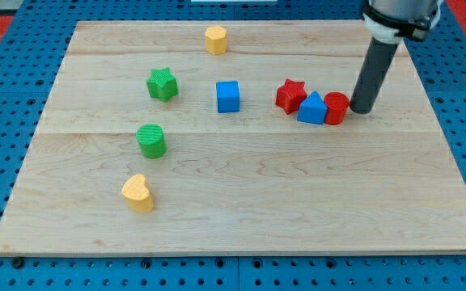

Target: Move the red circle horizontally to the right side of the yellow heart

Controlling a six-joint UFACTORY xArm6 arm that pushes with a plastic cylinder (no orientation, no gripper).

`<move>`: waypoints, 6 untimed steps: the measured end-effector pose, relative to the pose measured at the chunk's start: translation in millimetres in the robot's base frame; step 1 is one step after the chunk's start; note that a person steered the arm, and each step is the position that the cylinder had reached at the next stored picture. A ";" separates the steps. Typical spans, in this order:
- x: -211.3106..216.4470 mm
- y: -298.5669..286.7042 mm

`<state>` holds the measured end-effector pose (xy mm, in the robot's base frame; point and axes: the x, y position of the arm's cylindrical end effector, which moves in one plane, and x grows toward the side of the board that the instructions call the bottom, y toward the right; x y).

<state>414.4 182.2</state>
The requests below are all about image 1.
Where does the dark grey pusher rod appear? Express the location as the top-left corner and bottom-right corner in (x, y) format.
(349, 37), (398, 114)

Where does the red cylinder block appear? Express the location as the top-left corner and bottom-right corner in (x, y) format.
(324, 91), (350, 125)

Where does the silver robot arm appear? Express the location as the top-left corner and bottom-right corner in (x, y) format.
(349, 0), (443, 114)

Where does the yellow heart block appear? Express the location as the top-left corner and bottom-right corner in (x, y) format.
(121, 174), (155, 213)

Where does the blue triangle block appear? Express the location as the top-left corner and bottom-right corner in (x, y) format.
(297, 91), (327, 124)

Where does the red star block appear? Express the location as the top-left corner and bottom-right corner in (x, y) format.
(275, 78), (307, 115)

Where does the blue cube block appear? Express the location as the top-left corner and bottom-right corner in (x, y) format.
(216, 81), (240, 113)

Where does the yellow hexagon block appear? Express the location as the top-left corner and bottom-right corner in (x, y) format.
(205, 26), (227, 55)

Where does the green star block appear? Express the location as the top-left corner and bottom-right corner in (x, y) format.
(146, 67), (179, 103)

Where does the wooden board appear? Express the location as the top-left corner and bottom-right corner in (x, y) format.
(0, 20), (466, 258)

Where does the green cylinder block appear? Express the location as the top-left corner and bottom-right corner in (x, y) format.
(136, 124), (167, 159)

